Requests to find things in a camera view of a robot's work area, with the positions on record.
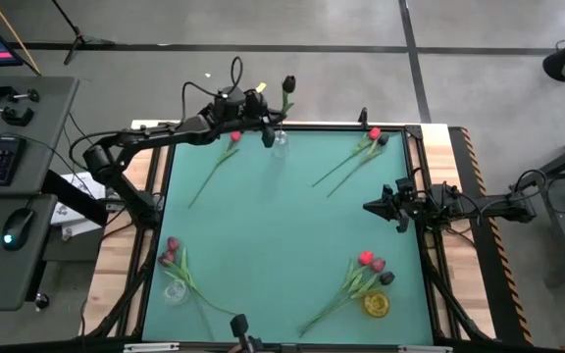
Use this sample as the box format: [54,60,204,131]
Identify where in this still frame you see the yellow glass vase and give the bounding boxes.
[360,289,391,319]

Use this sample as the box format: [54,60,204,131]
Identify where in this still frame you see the thin yellow pole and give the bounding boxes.
[0,0,43,77]

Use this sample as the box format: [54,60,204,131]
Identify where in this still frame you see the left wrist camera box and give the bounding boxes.
[212,85,245,122]

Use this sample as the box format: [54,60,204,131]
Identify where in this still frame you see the black metal table frame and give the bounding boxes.
[80,121,494,353]

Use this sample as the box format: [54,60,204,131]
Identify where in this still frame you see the black computer mouse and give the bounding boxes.
[1,207,36,252]

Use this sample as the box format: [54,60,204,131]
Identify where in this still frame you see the bright red artificial tulip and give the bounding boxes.
[310,126,383,189]
[187,129,243,210]
[297,249,376,338]

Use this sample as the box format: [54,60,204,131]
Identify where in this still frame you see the black screw clamp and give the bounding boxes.
[0,85,41,105]
[0,101,35,127]

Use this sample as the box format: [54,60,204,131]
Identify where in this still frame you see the black strip with hazard stripes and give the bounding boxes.
[448,126,535,346]

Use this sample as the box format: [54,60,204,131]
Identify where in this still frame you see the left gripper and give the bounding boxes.
[242,90,288,149]

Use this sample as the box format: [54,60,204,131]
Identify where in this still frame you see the grey desk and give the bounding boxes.
[0,75,80,313]

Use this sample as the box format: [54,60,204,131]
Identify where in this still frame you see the white printed papers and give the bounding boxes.
[49,171,108,241]

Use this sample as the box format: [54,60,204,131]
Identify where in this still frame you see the black handheld device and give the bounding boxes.
[229,313,264,353]

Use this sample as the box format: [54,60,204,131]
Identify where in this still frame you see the tall clear crystal vase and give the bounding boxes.
[272,127,291,159]

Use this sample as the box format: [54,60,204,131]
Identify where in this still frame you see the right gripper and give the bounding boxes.
[363,183,429,234]

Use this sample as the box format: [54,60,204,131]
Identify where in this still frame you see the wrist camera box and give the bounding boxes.
[212,85,245,122]
[393,176,414,196]

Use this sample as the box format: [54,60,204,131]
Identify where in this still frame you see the silver metal bracket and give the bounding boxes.
[398,344,454,353]
[124,342,180,353]

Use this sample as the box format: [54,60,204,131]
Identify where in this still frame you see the teal table mat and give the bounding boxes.
[141,126,435,346]

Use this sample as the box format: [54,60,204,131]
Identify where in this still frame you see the small clear glass vase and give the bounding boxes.
[163,278,190,306]

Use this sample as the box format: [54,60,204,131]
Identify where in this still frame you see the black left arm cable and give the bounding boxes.
[180,56,244,124]

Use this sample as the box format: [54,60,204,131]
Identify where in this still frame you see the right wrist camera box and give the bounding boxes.
[393,176,414,196]

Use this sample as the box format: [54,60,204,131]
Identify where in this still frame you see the black tripod stand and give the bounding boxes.
[50,0,117,67]

